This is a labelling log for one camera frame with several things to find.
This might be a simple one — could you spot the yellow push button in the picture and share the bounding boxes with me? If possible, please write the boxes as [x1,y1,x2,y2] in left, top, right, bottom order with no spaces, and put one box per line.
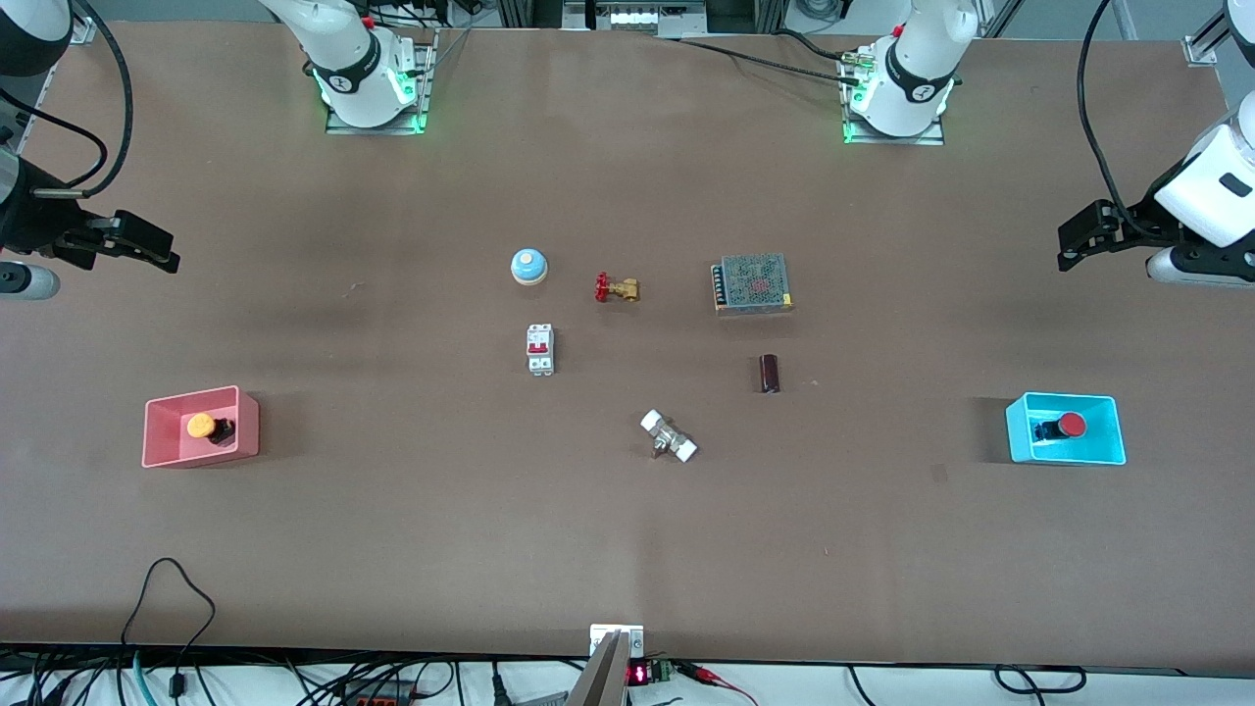
[186,412,238,448]

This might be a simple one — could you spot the pink plastic bin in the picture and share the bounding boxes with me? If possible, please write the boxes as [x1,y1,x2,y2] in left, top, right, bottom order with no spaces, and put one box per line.
[142,385,261,470]

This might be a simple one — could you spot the blue plastic bin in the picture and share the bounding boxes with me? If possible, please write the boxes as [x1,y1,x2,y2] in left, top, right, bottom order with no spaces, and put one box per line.
[1006,392,1128,466]

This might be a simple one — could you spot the metal mesh power supply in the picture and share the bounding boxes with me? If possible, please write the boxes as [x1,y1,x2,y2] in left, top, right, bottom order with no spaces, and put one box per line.
[712,253,795,316]

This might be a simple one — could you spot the metal fitting with white caps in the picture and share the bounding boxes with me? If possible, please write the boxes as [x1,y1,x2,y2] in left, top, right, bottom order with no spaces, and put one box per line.
[640,410,698,463]

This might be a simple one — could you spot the lit control box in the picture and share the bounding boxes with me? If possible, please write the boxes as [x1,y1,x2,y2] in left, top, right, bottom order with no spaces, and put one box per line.
[563,0,709,39]

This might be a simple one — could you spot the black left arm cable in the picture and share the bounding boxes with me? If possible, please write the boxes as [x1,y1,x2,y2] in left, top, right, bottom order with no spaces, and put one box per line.
[1077,0,1140,213]

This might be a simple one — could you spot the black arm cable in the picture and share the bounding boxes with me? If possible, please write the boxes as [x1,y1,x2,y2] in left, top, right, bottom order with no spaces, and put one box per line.
[1077,0,1140,213]
[0,0,134,197]

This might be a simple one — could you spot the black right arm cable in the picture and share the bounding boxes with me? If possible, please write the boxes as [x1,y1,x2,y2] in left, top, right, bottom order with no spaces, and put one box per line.
[0,0,134,197]

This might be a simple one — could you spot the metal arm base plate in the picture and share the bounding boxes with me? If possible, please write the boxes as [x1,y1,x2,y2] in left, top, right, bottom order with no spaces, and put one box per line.
[841,47,948,147]
[326,29,438,136]

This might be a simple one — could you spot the aluminium corner bracket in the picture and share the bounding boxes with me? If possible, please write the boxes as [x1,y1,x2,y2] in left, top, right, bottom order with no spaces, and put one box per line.
[1183,8,1234,67]

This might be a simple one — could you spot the black cable on table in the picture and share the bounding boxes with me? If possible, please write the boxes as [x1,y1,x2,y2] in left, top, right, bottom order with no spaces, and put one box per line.
[773,29,874,66]
[655,35,864,85]

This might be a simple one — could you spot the black looped cable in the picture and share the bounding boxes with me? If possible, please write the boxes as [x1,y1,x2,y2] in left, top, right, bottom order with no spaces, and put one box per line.
[120,557,218,699]

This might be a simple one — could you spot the black coiled cable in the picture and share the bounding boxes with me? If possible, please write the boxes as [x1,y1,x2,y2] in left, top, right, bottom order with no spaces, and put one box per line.
[994,664,1087,694]

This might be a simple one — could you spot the red clip lead wire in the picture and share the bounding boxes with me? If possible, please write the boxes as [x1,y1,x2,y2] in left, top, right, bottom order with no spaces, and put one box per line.
[677,663,761,706]

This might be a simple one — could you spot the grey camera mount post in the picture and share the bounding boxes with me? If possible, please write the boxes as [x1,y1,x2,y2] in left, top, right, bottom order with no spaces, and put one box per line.
[567,624,646,706]

